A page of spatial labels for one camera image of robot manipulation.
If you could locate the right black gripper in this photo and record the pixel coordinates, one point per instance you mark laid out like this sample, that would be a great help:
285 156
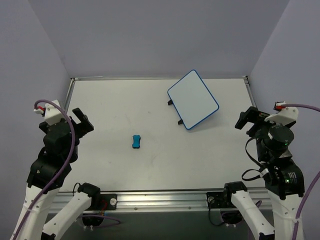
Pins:
250 120

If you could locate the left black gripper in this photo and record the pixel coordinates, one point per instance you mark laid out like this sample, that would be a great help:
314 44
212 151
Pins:
81 125

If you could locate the blue framed whiteboard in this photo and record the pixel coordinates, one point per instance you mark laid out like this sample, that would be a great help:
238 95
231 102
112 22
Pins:
192 99

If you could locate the blue whiteboard eraser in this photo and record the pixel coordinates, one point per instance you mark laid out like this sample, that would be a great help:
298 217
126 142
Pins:
136 139

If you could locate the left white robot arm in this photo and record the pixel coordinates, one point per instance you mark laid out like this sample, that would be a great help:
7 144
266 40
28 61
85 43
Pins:
46 177

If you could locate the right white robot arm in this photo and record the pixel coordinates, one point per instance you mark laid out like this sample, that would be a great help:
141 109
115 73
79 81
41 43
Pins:
283 179

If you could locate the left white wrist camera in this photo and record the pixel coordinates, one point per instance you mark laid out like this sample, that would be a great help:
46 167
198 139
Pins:
52 114

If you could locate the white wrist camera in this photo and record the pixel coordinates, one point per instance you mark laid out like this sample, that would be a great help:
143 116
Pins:
284 115
52 114

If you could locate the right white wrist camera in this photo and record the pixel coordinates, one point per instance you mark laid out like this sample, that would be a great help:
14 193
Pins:
284 115

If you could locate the aluminium table edge frame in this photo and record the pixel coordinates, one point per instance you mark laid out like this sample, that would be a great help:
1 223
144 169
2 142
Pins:
69 94

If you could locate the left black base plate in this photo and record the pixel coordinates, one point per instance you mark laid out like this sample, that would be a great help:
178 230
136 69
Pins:
105 202

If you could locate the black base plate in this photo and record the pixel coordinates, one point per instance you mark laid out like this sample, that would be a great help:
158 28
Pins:
105 202
217 200

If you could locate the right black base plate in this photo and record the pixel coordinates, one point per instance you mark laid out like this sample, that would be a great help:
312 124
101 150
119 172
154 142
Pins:
217 200

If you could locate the aluminium front rail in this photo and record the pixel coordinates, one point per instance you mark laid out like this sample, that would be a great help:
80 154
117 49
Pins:
162 201

